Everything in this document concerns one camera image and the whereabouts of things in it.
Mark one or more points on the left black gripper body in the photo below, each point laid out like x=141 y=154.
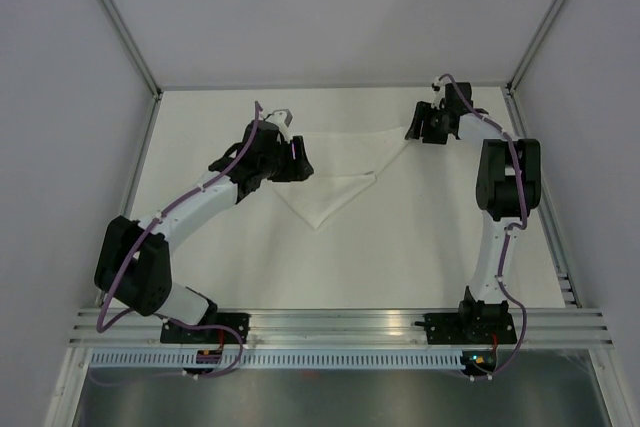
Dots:
x=281 y=166

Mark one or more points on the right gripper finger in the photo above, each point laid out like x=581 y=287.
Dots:
x=414 y=131
x=422 y=111

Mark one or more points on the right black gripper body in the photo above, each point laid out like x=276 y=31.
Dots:
x=434 y=131

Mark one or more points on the white cloth napkin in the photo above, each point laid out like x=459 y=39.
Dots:
x=345 y=164

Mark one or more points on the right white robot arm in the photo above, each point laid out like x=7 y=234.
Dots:
x=508 y=189

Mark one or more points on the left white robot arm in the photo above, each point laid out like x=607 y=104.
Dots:
x=134 y=265

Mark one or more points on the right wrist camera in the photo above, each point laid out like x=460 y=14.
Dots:
x=445 y=92

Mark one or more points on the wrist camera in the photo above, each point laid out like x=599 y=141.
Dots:
x=282 y=118
x=445 y=92

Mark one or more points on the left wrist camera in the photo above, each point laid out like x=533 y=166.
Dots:
x=282 y=118

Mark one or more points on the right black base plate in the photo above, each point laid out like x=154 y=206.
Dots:
x=452 y=329

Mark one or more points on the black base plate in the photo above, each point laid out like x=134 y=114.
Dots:
x=226 y=328
x=452 y=329

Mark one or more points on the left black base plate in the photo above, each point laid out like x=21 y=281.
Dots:
x=226 y=328

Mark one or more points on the right aluminium frame post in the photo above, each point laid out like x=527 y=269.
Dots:
x=537 y=41

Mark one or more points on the aluminium frame post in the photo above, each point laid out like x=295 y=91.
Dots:
x=537 y=41
x=133 y=52

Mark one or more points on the white slotted cable duct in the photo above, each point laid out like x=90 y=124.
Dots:
x=298 y=359

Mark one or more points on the aluminium mounting rail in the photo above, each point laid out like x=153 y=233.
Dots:
x=553 y=328

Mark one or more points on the left aluminium frame post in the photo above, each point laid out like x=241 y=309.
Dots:
x=133 y=52

